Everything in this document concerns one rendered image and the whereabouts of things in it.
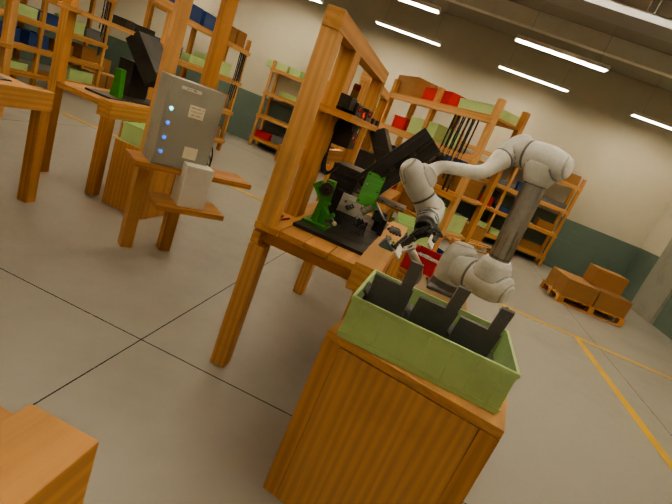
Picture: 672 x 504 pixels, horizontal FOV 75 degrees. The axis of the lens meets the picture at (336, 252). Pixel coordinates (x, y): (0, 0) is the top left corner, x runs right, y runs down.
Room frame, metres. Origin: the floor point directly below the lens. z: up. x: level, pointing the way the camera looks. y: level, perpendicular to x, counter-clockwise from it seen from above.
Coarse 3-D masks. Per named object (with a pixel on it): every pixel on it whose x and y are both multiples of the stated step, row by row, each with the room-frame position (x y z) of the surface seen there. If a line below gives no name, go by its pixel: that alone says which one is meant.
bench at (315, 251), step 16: (256, 224) 2.15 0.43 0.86; (288, 224) 2.32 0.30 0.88; (256, 240) 2.15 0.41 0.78; (272, 240) 2.22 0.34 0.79; (288, 240) 2.13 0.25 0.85; (304, 240) 2.14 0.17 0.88; (320, 240) 2.26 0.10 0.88; (256, 256) 2.15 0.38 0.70; (304, 256) 2.19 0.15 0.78; (320, 256) 2.10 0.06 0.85; (336, 256) 2.09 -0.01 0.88; (352, 256) 2.20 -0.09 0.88; (240, 272) 2.16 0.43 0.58; (256, 272) 2.15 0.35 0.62; (304, 272) 3.53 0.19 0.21; (336, 272) 2.16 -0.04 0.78; (240, 288) 2.15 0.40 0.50; (304, 288) 3.54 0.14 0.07; (240, 304) 2.15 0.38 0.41; (224, 320) 2.16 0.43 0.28; (240, 320) 2.16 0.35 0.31; (224, 336) 2.15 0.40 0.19; (224, 352) 2.15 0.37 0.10
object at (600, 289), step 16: (560, 272) 7.75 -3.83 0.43; (592, 272) 7.90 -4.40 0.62; (608, 272) 7.75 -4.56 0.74; (544, 288) 8.04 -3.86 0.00; (560, 288) 7.47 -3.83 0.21; (576, 288) 7.35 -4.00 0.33; (592, 288) 7.36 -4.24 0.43; (608, 288) 7.74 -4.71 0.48; (624, 288) 7.73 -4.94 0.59; (576, 304) 7.69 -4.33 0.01; (592, 304) 7.37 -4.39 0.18; (608, 304) 7.36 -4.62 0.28; (624, 304) 7.35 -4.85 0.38; (608, 320) 7.38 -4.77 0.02; (624, 320) 7.34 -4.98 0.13
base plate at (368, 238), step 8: (368, 216) 3.33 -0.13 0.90; (296, 224) 2.33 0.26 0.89; (304, 224) 2.37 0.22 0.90; (368, 224) 3.04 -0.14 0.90; (312, 232) 2.31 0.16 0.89; (320, 232) 2.34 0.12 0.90; (328, 232) 2.40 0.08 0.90; (336, 232) 2.47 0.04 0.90; (344, 232) 2.55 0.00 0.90; (368, 232) 2.79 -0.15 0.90; (376, 232) 2.89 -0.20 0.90; (328, 240) 2.30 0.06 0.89; (336, 240) 2.30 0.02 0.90; (344, 240) 2.37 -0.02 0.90; (352, 240) 2.43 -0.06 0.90; (360, 240) 2.51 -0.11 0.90; (368, 240) 2.58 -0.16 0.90; (344, 248) 2.28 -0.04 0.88; (352, 248) 2.27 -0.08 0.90; (360, 248) 2.33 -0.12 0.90
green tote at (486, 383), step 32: (416, 288) 1.82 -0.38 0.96; (352, 320) 1.45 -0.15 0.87; (384, 320) 1.43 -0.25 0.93; (480, 320) 1.76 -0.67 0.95; (384, 352) 1.42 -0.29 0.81; (416, 352) 1.40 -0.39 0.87; (448, 352) 1.38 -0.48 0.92; (512, 352) 1.51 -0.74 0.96; (448, 384) 1.37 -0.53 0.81; (480, 384) 1.36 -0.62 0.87; (512, 384) 1.35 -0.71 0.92
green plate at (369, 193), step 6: (372, 174) 2.75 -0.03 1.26; (366, 180) 2.74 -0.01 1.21; (372, 180) 2.74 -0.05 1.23; (378, 180) 2.74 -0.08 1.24; (384, 180) 2.73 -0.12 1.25; (366, 186) 2.73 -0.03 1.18; (372, 186) 2.73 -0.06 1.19; (378, 186) 2.73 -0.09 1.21; (360, 192) 2.72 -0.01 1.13; (366, 192) 2.72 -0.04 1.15; (372, 192) 2.72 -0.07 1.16; (378, 192) 2.71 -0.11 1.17; (360, 198) 2.71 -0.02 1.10; (366, 198) 2.71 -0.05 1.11; (372, 198) 2.70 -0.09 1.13; (366, 204) 2.70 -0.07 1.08
